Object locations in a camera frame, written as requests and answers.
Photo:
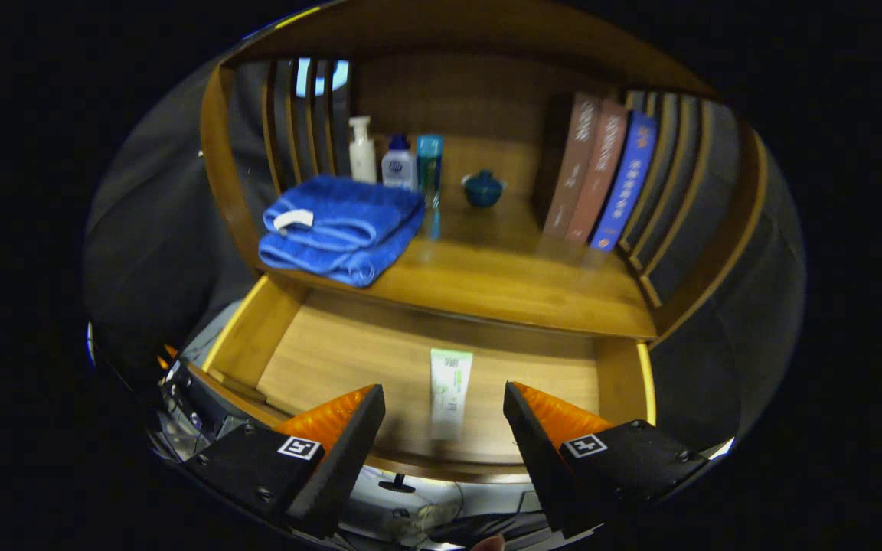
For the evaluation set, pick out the folded blue towel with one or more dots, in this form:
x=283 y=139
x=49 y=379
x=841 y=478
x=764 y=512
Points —
x=341 y=222

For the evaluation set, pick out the white green tube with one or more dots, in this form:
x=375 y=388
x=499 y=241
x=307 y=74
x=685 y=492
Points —
x=449 y=390

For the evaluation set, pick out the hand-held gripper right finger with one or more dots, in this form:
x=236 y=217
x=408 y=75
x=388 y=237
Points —
x=540 y=459

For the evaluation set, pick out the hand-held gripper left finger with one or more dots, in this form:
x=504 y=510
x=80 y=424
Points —
x=345 y=459

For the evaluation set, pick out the wooden drawer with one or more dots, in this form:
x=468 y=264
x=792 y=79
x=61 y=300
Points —
x=349 y=344

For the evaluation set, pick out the wooden cabinet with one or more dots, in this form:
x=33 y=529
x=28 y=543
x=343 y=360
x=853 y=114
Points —
x=487 y=99

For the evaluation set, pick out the blue lidded ceramic cup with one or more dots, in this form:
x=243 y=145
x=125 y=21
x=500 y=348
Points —
x=483 y=191

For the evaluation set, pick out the white bottle blue cap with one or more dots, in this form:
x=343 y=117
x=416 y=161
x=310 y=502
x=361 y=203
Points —
x=399 y=168

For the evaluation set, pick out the dark brown book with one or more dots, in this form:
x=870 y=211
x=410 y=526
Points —
x=571 y=168

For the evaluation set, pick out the white pump bottle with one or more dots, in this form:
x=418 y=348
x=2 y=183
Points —
x=362 y=161

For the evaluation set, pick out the blue book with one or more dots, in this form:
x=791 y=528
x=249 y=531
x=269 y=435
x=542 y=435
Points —
x=625 y=184

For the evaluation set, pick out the wooden countertop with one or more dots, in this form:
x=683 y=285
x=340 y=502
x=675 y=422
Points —
x=502 y=283

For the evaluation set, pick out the reddish brown book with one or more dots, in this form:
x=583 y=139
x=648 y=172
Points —
x=598 y=176

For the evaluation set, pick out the black backdrop cloth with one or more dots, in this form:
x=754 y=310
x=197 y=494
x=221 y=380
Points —
x=150 y=252

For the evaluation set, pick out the teal slim bottle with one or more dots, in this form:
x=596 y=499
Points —
x=429 y=168

